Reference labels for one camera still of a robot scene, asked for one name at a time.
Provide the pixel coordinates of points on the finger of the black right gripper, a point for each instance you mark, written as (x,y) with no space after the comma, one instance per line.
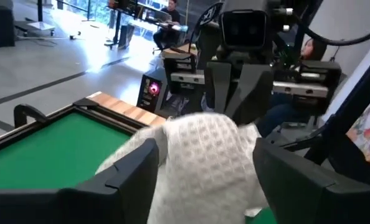
(219,84)
(252,93)

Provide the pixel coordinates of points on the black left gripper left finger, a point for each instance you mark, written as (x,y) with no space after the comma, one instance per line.
(126,199)

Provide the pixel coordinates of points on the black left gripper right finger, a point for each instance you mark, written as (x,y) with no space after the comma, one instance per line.
(297,199)

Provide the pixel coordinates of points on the white waffle towel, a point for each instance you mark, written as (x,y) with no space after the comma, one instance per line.
(203,161)

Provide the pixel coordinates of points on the person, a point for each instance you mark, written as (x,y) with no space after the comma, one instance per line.
(281,115)
(169,18)

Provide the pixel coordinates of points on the floral print fabric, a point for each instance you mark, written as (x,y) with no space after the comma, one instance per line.
(368,133)

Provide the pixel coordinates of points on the green table mat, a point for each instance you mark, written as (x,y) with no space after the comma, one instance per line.
(48,149)

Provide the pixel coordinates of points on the black background desk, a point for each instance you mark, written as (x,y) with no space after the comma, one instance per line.
(117,28)

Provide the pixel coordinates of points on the black frame strut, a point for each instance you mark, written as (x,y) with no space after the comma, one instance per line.
(353,105)

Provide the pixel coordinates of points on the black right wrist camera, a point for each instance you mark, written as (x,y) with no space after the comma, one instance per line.
(243,29)

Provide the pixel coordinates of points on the black table frame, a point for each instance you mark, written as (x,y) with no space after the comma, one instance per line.
(116,121)

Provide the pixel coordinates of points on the black curved bracket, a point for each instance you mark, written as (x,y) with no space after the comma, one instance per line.
(23,110)

